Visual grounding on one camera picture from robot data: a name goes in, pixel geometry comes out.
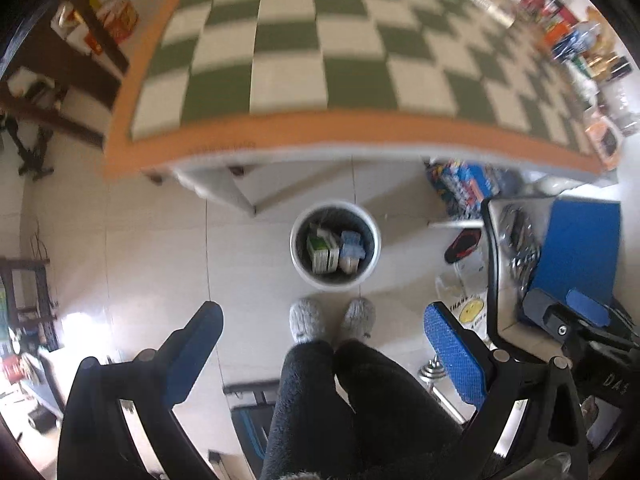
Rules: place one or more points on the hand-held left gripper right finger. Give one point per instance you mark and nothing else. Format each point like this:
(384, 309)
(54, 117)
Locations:
(455, 355)

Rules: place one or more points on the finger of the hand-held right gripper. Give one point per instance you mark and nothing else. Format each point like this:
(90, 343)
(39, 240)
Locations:
(542, 307)
(589, 307)

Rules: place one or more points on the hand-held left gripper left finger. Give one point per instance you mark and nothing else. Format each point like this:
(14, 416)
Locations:
(195, 355)

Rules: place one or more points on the white bin with black liner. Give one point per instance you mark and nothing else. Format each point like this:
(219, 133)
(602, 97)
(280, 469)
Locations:
(297, 260)

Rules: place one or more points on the white green medicine box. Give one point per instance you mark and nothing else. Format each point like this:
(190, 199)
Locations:
(320, 252)

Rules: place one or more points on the chrome dumbbell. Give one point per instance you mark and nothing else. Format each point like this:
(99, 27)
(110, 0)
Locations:
(434, 375)

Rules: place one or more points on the white plastic bag yellow print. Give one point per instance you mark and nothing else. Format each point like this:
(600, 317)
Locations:
(465, 302)

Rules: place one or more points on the black framed stool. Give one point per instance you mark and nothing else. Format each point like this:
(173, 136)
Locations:
(492, 285)

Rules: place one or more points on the blue folder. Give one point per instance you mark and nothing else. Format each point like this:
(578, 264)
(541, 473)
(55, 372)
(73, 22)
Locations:
(580, 245)

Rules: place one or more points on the metal weight plates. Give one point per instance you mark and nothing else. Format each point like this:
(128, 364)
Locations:
(522, 247)

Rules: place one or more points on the black blue exercise machine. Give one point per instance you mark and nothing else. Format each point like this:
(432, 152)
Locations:
(250, 410)

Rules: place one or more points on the red black sandal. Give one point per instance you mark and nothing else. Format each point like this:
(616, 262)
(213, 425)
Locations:
(462, 247)

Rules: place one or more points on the grey fuzzy slipper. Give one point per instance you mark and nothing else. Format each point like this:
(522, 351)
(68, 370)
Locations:
(306, 319)
(358, 317)

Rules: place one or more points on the person's legs in dark pants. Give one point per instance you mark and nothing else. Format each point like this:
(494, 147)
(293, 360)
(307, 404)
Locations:
(350, 410)

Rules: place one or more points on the blue printed carton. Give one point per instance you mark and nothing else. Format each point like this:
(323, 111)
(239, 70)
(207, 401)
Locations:
(460, 185)

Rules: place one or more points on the orange flat packet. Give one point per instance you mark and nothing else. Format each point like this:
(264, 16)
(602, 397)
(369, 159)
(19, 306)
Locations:
(605, 139)

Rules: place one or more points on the black metal rack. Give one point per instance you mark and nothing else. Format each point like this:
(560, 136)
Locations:
(22, 290)

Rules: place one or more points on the white crumpled tissue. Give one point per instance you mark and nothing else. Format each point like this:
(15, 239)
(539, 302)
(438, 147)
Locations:
(587, 86)

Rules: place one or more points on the black rectangular box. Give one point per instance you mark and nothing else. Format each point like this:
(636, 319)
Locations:
(620, 67)

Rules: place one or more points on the gold foil package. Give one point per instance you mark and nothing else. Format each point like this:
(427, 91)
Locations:
(599, 62)

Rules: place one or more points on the black exercise equipment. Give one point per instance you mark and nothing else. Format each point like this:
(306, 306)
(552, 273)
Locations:
(32, 155)

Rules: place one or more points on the blue snack bag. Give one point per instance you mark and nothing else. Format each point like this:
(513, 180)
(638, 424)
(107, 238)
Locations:
(575, 44)

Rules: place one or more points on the orange small wrapper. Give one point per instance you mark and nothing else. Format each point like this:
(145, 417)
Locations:
(557, 36)

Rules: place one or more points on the cola bottle with red cap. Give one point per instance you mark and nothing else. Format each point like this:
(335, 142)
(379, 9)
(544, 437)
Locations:
(554, 2)

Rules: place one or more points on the clear bottle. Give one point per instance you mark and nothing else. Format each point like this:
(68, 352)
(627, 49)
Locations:
(487, 4)

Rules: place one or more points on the dark wooden chair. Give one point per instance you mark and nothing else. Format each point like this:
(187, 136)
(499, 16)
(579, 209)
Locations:
(60, 75)

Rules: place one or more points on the green white checkered tablecloth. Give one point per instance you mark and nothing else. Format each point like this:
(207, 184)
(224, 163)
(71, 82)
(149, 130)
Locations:
(300, 60)

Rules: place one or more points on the red cardboard box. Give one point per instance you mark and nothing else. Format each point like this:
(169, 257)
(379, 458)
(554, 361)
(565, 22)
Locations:
(120, 20)

